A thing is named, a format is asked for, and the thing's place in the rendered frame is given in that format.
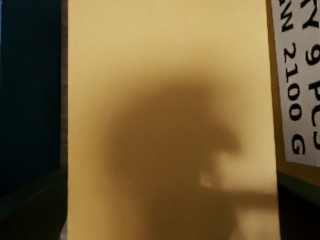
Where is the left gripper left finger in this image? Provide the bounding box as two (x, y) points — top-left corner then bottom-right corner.
(0, 166), (68, 240)

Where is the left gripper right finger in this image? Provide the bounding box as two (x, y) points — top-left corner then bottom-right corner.
(276, 170), (320, 240)

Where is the yellow cardboard carton side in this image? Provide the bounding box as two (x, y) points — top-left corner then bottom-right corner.
(266, 0), (320, 187)
(68, 0), (280, 240)

